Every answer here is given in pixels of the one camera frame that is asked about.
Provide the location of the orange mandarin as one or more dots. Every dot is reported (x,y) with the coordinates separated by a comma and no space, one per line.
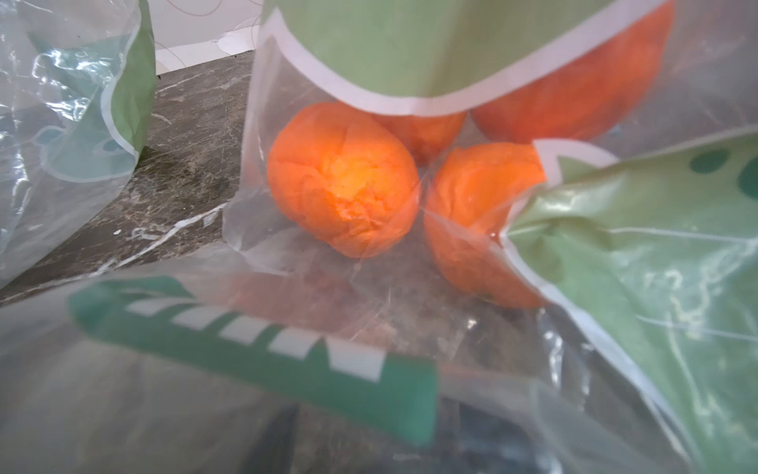
(345,179)
(425,137)
(467,205)
(588,96)

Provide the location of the green-seal clear zip-top bag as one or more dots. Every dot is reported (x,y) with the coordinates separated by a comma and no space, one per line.
(270,350)

